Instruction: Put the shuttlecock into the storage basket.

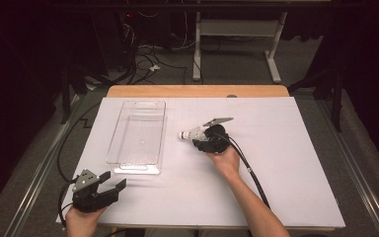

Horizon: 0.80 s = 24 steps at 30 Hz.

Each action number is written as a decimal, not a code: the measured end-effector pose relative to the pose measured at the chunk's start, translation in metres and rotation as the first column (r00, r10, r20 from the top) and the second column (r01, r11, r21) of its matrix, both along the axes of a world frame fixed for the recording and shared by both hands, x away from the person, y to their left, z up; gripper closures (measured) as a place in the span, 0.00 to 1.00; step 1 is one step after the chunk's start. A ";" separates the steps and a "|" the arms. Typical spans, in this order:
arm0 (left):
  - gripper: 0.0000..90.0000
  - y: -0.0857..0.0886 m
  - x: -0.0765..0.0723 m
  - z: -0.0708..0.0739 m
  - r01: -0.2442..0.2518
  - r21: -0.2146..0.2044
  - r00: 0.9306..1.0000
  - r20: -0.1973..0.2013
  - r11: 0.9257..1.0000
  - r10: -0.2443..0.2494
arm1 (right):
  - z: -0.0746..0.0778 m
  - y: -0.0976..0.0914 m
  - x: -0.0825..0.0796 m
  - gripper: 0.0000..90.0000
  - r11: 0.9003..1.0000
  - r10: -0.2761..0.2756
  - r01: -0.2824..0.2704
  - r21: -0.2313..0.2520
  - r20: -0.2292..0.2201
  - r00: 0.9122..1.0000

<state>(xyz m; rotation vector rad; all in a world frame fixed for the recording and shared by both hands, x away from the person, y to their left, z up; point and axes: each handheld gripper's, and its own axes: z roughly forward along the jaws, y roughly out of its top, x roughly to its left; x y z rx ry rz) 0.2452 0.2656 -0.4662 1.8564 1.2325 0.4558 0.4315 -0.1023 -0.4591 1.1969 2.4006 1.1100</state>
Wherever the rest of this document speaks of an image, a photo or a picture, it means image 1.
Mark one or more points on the wooden table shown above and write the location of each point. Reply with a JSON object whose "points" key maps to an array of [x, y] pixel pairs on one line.
{"points": [[177, 91]]}

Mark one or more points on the person's right hand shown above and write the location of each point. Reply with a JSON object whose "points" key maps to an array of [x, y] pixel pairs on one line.
{"points": [[227, 163]]}

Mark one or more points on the white table board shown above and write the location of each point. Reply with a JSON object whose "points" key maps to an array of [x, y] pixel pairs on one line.
{"points": [[194, 197]]}

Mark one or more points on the white metal stand frame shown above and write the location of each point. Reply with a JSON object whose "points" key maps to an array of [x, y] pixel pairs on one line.
{"points": [[240, 28]]}

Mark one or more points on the person's left hand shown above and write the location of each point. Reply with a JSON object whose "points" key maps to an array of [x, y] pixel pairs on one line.
{"points": [[80, 225]]}

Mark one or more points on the white floor connector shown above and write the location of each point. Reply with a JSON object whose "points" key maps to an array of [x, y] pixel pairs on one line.
{"points": [[154, 67]]}

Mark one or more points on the clear plastic bin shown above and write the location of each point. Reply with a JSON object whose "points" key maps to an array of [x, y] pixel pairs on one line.
{"points": [[138, 138]]}

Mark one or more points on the black metal stand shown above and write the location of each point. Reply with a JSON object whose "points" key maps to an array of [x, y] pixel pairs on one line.
{"points": [[337, 98], [66, 95]]}

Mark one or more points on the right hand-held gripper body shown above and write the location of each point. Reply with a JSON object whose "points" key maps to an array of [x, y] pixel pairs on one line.
{"points": [[217, 141]]}

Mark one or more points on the black equipment rack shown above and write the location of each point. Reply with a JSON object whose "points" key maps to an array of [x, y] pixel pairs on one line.
{"points": [[112, 33]]}

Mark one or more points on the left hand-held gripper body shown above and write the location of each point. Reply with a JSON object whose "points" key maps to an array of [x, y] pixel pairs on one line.
{"points": [[89, 200]]}

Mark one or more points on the metal floor rail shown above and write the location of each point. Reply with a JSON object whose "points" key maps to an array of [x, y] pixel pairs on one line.
{"points": [[36, 184], [358, 177]]}

